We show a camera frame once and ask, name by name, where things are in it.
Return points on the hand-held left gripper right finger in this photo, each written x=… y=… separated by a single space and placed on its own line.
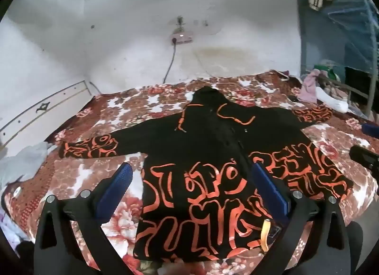
x=270 y=186

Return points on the pink cloth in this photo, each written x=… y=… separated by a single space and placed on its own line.
x=309 y=85

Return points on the floral red and white blanket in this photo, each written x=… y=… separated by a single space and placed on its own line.
x=165 y=97

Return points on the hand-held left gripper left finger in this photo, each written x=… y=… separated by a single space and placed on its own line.
x=114 y=192

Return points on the white cloth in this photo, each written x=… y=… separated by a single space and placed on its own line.
x=331 y=100

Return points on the blue hanging cloth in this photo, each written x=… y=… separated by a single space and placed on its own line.
x=322 y=41

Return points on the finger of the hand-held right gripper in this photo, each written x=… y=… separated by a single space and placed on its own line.
x=370 y=130
x=362 y=156

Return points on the metal wall hook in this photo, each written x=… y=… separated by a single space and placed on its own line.
x=180 y=24

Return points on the light grey cloth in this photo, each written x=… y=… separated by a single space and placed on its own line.
x=23 y=162

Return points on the black hoodie with orange print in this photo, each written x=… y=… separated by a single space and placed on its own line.
x=213 y=133

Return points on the green packet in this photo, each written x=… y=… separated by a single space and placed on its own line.
x=325 y=70

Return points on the white bed headboard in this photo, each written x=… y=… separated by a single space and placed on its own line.
x=44 y=106

